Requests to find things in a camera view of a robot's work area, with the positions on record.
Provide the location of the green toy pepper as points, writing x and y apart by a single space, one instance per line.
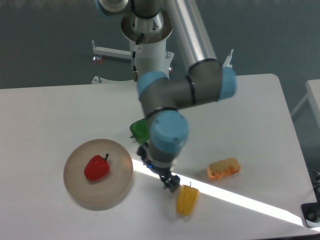
139 131

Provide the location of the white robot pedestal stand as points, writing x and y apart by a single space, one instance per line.
147 29

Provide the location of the red toy pepper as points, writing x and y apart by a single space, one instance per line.
97 167

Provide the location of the orange toy bread piece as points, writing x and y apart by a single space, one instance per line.
223 168

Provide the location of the white side table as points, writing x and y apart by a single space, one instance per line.
310 99

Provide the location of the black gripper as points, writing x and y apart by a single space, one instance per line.
161 163

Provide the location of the black device at table edge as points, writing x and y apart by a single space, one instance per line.
311 214

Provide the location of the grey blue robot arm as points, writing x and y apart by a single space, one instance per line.
175 67

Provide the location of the yellow toy pepper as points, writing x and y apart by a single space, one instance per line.
186 199

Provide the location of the beige round plate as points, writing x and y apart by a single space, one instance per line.
106 192

